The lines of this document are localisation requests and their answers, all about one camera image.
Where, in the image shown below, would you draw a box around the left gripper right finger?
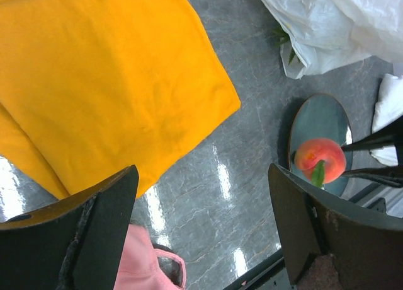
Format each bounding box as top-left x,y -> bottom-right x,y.
268,164 -> 402,289

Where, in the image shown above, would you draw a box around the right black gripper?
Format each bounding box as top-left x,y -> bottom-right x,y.
341,116 -> 403,188

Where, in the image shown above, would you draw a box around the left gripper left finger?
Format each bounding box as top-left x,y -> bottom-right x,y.
1,166 -> 139,289

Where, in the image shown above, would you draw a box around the fake peach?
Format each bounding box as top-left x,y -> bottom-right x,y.
294,138 -> 346,187

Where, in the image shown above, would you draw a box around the white plastic bag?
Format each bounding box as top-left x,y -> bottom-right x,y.
261,0 -> 402,79

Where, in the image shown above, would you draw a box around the fake fruit green leaves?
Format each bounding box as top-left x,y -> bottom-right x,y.
272,26 -> 301,65

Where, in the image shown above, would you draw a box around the white folded towel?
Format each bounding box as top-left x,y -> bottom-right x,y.
370,74 -> 402,166

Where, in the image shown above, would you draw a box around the pink cap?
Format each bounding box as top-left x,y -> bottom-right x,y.
114,224 -> 186,289

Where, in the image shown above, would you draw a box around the orange cloth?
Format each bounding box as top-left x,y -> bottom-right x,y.
1,0 -> 241,199

